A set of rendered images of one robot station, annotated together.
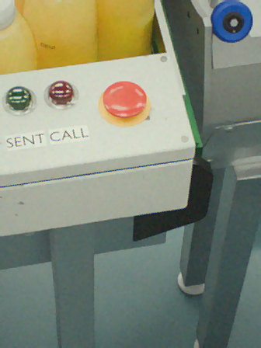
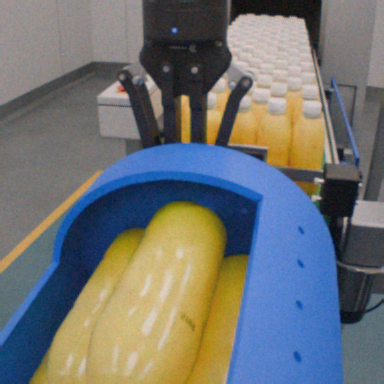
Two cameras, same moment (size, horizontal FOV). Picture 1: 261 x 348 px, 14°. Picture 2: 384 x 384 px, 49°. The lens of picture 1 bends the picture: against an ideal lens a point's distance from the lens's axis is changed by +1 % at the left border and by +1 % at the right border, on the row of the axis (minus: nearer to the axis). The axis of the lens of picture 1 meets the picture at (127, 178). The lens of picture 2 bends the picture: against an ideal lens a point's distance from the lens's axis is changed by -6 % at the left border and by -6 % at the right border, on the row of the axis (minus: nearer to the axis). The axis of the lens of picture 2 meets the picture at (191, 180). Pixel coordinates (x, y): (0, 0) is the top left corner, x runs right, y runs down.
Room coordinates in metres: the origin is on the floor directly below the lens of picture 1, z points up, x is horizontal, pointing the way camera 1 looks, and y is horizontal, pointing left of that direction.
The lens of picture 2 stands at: (1.07, -0.83, 1.39)
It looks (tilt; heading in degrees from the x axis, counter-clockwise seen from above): 28 degrees down; 115
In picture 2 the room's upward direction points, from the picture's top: straight up
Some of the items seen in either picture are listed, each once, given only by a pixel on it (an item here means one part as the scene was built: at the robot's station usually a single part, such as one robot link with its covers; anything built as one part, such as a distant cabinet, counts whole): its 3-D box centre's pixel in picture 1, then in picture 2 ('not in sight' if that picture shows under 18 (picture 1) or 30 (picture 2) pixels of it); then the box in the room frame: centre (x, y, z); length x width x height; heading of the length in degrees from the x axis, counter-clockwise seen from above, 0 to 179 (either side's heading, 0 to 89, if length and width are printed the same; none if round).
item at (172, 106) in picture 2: not in sight; (172, 114); (0.88, -0.47, 1.25); 0.04 x 0.01 x 0.11; 103
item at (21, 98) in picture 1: (19, 97); not in sight; (0.51, 0.09, 1.11); 0.02 x 0.02 x 0.01
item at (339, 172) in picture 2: not in sight; (336, 192); (1.01, 0.00, 0.95); 0.10 x 0.07 x 0.10; 13
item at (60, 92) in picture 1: (60, 92); not in sight; (0.52, 0.06, 1.11); 0.02 x 0.02 x 0.01
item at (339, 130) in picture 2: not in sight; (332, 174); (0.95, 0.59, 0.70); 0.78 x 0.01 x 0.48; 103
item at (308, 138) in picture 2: not in sight; (306, 153); (0.93, 0.06, 1.00); 0.07 x 0.07 x 0.20
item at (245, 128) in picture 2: not in sight; (239, 146); (0.79, 0.03, 1.00); 0.07 x 0.07 x 0.20
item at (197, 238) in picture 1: (206, 197); not in sight; (0.91, -0.13, 0.31); 0.06 x 0.06 x 0.63; 13
